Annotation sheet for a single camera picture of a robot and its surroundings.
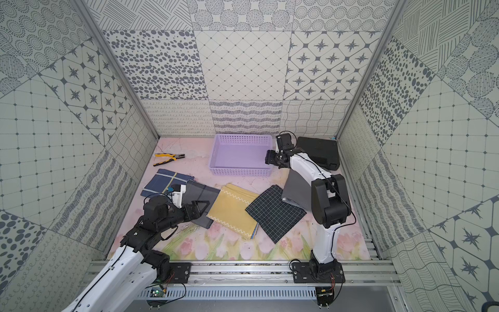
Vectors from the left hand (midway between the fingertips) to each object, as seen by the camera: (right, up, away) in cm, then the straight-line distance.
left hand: (202, 200), depth 76 cm
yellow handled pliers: (-26, +17, +34) cm, 46 cm away
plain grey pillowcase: (+43, 0, +21) cm, 48 cm away
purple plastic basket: (+12, +18, +38) cm, 44 cm away
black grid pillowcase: (+31, -10, +12) cm, 34 cm away
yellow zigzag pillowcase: (+9, -7, +12) cm, 17 cm away
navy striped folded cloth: (-28, +5, +25) cm, 38 cm away
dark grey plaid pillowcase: (-9, 0, +19) cm, 21 cm away
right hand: (+30, +15, +20) cm, 40 cm away
